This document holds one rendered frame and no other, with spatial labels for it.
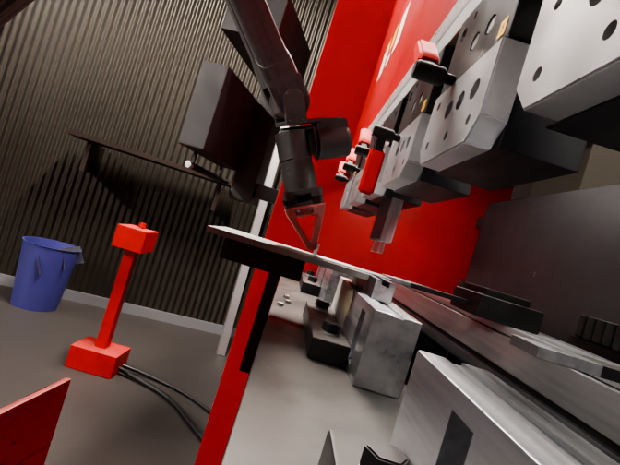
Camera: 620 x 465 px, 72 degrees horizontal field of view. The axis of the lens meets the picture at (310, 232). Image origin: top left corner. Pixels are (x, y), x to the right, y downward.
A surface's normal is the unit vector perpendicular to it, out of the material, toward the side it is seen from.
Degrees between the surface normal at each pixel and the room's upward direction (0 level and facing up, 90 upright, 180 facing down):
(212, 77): 90
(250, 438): 0
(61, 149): 90
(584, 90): 180
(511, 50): 90
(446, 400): 90
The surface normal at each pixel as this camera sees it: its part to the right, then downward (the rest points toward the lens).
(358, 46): 0.04, 0.00
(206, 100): -0.17, -0.07
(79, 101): 0.26, 0.07
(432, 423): -0.95, -0.29
